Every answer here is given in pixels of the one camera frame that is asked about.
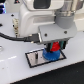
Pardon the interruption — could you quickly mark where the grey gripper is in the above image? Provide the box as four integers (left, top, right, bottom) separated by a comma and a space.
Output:
38, 24, 77, 52

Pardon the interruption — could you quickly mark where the small red gear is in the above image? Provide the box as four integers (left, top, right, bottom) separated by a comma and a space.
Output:
50, 42, 60, 52

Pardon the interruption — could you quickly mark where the large blue gear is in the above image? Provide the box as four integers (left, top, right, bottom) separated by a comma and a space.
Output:
43, 50, 60, 61

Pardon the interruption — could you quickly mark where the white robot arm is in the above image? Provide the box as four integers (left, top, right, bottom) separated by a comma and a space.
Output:
18, 0, 84, 52

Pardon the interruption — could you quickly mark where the left metal peg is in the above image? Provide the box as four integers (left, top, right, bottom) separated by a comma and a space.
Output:
33, 53, 38, 62

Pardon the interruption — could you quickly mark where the beige connector block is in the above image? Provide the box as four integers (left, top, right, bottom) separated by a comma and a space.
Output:
12, 18, 18, 34

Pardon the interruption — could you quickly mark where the white assembly board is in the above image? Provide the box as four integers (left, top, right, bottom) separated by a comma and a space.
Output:
0, 14, 84, 84

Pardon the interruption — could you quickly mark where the black cable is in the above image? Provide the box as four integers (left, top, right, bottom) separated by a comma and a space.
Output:
0, 31, 38, 43

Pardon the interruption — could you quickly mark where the black framed peg base plate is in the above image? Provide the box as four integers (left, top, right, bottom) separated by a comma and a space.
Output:
26, 49, 66, 68

